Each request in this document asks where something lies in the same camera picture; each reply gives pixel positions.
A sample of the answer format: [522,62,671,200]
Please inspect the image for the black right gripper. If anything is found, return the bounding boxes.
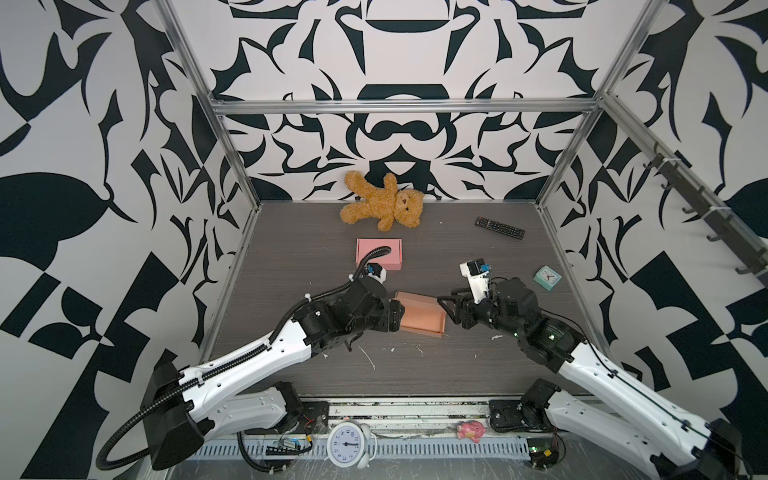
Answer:
[437,285,526,342]

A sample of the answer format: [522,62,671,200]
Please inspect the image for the peach cardboard box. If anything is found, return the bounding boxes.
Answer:
[394,291,446,338]

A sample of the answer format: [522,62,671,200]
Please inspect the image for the pink cardboard box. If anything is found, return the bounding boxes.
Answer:
[355,237,404,272]

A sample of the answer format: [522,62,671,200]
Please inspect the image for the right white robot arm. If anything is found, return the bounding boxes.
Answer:
[437,276,747,479]

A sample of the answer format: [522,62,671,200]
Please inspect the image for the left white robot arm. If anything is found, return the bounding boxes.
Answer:
[95,246,405,471]

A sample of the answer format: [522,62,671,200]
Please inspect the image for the small teal alarm clock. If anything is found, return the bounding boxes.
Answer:
[534,265,562,291]

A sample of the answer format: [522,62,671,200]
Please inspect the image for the black remote control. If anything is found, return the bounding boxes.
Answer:
[475,217,525,240]

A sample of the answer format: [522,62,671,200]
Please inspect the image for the brown teddy bear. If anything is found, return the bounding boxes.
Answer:
[340,171,424,232]

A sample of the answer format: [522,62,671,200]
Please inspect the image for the small pink toy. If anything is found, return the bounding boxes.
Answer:
[456,421,486,444]

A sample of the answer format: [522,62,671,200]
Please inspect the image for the white round alarm clock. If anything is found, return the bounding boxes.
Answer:
[326,420,378,469]

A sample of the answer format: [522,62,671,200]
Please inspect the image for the green circuit board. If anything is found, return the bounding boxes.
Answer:
[527,440,561,471]

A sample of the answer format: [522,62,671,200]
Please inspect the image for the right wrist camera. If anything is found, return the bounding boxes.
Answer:
[459,258,491,304]

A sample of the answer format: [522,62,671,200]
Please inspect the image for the white slotted cable duct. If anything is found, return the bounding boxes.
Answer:
[190,437,530,461]

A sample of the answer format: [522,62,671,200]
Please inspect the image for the grey wall hook rail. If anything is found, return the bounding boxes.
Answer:
[644,143,768,289]

